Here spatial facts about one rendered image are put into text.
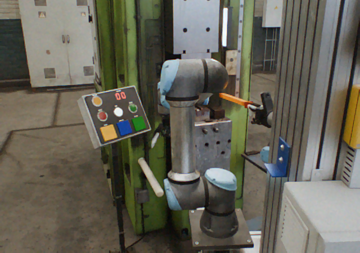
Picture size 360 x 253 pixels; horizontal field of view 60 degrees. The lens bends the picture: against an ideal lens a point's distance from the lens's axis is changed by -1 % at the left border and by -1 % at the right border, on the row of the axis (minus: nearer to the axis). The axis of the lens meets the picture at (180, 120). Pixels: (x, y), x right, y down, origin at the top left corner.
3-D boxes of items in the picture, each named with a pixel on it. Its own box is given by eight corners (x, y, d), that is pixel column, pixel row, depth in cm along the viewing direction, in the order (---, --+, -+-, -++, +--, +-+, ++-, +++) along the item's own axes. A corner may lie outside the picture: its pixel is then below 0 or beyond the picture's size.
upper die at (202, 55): (210, 67, 202) (211, 52, 199) (181, 69, 196) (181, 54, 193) (187, 58, 240) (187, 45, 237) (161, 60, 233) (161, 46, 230)
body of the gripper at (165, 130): (158, 139, 157) (157, 116, 153) (158, 132, 165) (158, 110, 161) (174, 138, 157) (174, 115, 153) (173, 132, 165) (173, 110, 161)
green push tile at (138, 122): (147, 127, 182) (142, 115, 182) (136, 130, 177) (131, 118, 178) (145, 128, 183) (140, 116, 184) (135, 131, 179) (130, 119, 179)
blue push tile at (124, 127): (132, 132, 175) (128, 119, 176) (121, 136, 170) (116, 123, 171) (131, 133, 177) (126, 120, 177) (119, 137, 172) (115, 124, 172)
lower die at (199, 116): (209, 120, 214) (209, 108, 211) (181, 123, 207) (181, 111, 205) (187, 103, 251) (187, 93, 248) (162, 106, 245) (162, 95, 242)
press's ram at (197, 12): (230, 51, 204) (233, -15, 191) (173, 54, 191) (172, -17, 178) (203, 45, 241) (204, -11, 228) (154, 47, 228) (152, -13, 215)
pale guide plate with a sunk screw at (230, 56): (236, 74, 224) (237, 50, 219) (225, 75, 221) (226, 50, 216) (234, 73, 226) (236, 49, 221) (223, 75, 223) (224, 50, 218)
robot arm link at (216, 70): (238, 53, 105) (203, 86, 153) (206, 54, 103) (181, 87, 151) (242, 87, 103) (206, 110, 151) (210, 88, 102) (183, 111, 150)
